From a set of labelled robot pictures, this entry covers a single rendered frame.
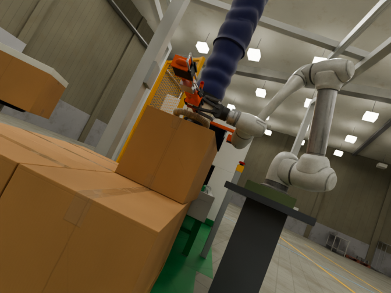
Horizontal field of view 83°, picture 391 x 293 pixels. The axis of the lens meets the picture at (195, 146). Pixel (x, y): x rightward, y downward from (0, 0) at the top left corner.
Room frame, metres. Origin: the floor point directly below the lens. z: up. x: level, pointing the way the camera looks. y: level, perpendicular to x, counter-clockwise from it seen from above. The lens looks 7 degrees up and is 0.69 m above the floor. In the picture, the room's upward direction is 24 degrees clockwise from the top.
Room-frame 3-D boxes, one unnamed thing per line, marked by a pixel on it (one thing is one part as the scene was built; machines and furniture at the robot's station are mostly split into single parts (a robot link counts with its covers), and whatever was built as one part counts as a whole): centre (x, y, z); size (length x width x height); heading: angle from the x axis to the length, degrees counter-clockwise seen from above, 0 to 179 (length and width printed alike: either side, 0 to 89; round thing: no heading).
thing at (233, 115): (1.16, -0.12, 1.07); 0.09 x 0.06 x 0.09; 173
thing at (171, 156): (1.43, 0.08, 0.74); 0.60 x 0.40 x 0.40; 169
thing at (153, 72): (2.65, 0.86, 1.62); 0.20 x 0.05 x 0.30; 173
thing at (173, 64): (0.85, 0.18, 1.07); 0.08 x 0.07 x 0.05; 170
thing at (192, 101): (1.19, 0.11, 1.07); 0.10 x 0.08 x 0.06; 80
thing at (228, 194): (2.32, -0.52, 0.50); 0.07 x 0.07 x 1.00; 83
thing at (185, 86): (0.98, 0.15, 1.07); 0.07 x 0.07 x 0.04; 80
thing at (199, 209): (1.80, 0.04, 0.48); 0.70 x 0.03 x 0.15; 83
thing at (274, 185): (1.45, -0.59, 0.84); 0.22 x 0.18 x 0.06; 159
